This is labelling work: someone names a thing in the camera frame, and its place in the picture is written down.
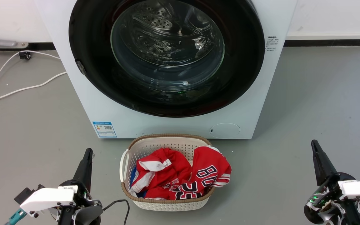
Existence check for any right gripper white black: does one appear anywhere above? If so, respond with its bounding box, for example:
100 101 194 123
303 140 360 225

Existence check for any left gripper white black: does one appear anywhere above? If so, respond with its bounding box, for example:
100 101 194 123
14 148 103 225

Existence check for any black round glass washer door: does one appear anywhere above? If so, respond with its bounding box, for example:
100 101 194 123
69 0 265 118

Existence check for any white front-load washing machine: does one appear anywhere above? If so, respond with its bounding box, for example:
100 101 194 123
34 0 298 139

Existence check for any blue energy label sticker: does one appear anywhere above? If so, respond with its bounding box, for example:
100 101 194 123
92 121 117 138

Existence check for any blue cloth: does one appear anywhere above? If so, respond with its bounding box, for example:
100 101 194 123
129 167 146 198

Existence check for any cream plastic laundry basket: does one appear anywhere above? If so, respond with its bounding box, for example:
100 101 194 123
119 134 217 212

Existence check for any red garment with white trim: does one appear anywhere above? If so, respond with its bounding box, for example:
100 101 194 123
130 148 193 200

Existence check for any red jersey with black numbers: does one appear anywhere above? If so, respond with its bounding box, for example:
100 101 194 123
169 146 232 200

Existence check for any teal cable connector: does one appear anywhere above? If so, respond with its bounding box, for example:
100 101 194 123
5 208 28 225

